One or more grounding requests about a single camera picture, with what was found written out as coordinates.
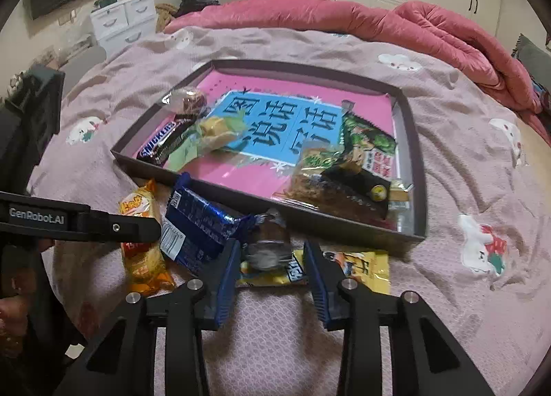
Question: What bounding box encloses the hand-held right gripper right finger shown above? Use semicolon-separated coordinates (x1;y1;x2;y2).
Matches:
303;241;496;396

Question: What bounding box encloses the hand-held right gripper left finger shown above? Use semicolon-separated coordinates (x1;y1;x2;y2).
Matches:
54;239;242;396

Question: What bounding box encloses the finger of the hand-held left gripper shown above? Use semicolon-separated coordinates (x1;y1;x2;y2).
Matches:
0;191;162;244

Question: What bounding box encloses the orange snack packet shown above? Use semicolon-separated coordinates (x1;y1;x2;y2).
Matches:
118;178;176;298

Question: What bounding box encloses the clear-wrapped dark brown snack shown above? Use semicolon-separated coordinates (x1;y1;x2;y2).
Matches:
241;208;298;272

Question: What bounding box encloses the black snack packet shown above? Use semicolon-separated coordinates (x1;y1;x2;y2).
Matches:
321;164;392;222

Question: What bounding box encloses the dark brown chocolate bar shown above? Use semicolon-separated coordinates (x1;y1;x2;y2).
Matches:
137;114;203;165

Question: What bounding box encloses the clear packet of brown snacks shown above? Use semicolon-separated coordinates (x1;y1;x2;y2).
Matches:
273;140;345;207

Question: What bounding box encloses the green packet with yellow pastry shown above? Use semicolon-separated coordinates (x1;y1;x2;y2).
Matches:
166;114;248;173

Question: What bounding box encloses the green seaweed snack packet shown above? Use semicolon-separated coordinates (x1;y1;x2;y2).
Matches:
340;100;397;184

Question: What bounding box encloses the dark shallow box tray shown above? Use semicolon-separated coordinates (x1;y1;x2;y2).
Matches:
111;59;428;244

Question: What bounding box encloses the person's left hand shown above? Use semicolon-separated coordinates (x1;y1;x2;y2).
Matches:
0;295;31;358

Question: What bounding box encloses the flat yellow snack packet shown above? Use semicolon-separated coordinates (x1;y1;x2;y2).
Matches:
235;249;390;295

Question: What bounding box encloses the blue cookie packet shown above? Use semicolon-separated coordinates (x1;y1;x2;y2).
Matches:
159;172;256;278

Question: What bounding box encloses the pink and blue book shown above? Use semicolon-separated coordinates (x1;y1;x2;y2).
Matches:
142;71;394;207

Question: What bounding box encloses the small yellow snack packet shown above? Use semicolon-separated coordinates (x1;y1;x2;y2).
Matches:
387;178;414;211

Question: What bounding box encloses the white drawer unit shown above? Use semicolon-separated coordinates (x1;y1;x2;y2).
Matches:
90;0;156;56

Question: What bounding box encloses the clear-wrapped round brown cake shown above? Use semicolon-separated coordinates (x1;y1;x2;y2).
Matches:
161;87;207;116

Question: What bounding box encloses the yellow knitted cloth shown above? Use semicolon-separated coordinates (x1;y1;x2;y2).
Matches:
155;2;179;33

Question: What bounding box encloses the mauve printed bed sheet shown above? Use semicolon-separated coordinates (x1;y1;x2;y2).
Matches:
26;28;551;396

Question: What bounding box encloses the pink quilt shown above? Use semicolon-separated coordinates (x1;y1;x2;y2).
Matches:
164;0;551;145

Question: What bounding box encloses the multicoloured cloth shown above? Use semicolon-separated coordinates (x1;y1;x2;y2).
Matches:
527;73;551;117

